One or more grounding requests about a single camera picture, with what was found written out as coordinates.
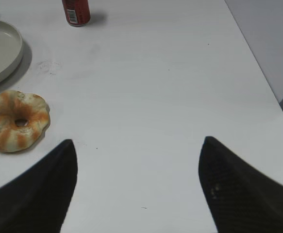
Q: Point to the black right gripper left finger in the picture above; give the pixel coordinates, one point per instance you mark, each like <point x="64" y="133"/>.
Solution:
<point x="37" y="201"/>

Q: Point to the red soda can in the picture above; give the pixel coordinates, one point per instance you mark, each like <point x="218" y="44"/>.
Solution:
<point x="77" y="12"/>

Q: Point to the orange striped bagel bread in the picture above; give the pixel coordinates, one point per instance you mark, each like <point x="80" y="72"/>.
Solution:
<point x="23" y="117"/>

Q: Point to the beige round plate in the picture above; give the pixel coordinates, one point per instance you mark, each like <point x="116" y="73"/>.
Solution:
<point x="11" y="49"/>

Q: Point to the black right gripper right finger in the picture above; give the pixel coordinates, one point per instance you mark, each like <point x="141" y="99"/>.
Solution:
<point x="241" y="199"/>

